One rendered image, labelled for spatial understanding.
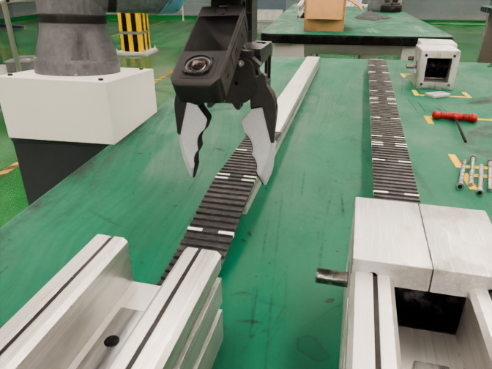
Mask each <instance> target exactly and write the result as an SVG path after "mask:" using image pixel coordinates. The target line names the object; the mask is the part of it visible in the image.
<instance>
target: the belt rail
mask: <svg viewBox="0 0 492 369"><path fill-rule="evenodd" d="M319 62H320V57H316V56H307V58H306V59H305V60H304V62H303V63H302V65H301V66H300V68H299V69H298V70H297V72H296V73H295V75H294V77H293V78H292V79H291V80H290V82H289V83H288V85H287V86H286V88H285V89H284V90H283V92H282V93H281V95H280V96H279V97H278V99H277V106H278V112H277V124H276V130H275V131H278V132H281V134H280V137H279V138H278V140H277V143H276V146H275V155H276V154H277V151H278V149H279V148H280V145H281V144H282V142H283V139H284V137H285V135H286V133H287V131H288V129H289V127H290V125H291V123H292V121H293V119H294V117H295V115H296V113H297V111H298V109H299V107H300V105H301V103H302V101H303V99H304V97H305V95H306V93H307V91H308V89H309V87H310V84H311V82H312V80H313V78H314V76H315V74H316V72H317V70H318V68H319ZM260 186H261V180H260V179H259V178H257V180H256V183H255V184H254V186H253V189H252V191H251V193H250V196H249V198H248V200H247V203H246V205H245V209H244V211H243V214H247V212H248V210H249V208H250V206H251V204H252V202H253V200H254V198H255V196H256V194H257V192H258V189H259V187H260Z"/></svg>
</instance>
